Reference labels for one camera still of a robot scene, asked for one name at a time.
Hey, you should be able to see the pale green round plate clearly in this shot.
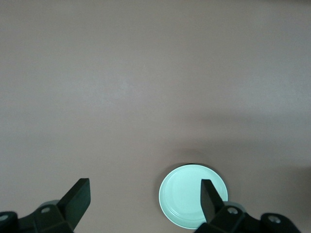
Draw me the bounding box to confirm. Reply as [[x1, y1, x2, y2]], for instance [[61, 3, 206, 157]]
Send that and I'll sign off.
[[158, 164, 229, 230]]

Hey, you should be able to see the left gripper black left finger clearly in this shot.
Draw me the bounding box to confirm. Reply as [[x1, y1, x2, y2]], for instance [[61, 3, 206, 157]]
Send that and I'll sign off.
[[0, 178, 92, 233]]

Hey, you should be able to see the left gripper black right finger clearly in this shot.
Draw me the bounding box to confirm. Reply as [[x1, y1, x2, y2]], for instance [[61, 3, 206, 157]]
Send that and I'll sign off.
[[197, 179, 302, 233]]

